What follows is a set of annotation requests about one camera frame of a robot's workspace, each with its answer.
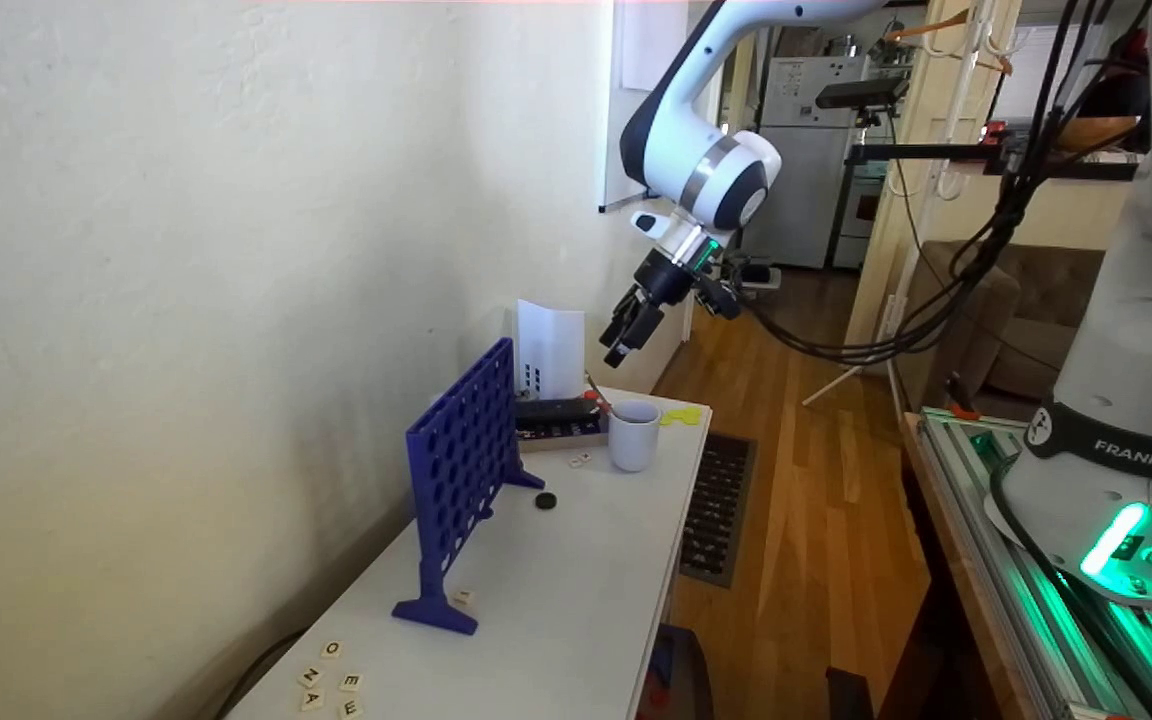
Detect floor vent grille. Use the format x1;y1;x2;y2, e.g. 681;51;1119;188
681;431;757;589

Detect dark box with wooden edge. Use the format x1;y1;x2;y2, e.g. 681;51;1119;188
514;398;602;439

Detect white ceramic cup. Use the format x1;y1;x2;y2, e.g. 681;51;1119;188
608;403;661;471

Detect aluminium rail frame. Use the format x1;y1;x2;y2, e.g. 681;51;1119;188
903;412;1152;720

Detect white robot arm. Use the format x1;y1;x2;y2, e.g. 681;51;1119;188
598;0;885;367

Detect white shelf table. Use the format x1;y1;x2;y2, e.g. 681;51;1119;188
227;398;713;720

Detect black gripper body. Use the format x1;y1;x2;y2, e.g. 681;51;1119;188
634;253;696;312

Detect small letter tiles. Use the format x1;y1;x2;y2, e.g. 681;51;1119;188
291;640;364;720

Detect yellow game disc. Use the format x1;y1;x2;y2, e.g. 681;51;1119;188
663;409;703;427

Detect white refrigerator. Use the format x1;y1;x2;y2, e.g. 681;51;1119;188
744;58;865;270

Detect black cable bundle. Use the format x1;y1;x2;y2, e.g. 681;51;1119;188
731;0;1152;376

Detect blue connect four grid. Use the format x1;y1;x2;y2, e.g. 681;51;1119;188
392;336;538;638

